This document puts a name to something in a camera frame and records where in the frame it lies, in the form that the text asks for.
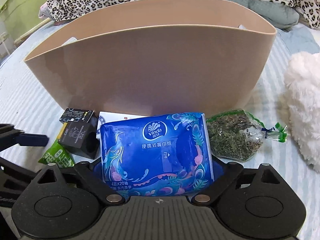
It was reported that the bag of dried herbs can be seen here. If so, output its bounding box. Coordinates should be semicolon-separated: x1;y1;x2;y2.
206;109;287;161

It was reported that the black small box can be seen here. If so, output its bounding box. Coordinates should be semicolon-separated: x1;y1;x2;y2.
57;108;99;159

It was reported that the blue tissue pack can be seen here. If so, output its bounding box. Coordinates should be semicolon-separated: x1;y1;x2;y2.
100;112;214;198

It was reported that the green snack packet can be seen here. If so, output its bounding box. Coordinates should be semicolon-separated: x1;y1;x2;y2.
38;140;75;168

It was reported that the white medicine box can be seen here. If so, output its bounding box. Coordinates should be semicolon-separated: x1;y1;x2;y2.
96;112;143;140

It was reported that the beige plastic storage bin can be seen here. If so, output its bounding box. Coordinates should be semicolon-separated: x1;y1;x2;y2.
25;0;277;116

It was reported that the grey-green quilted pillow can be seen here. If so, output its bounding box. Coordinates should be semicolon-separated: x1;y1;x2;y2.
227;0;300;29

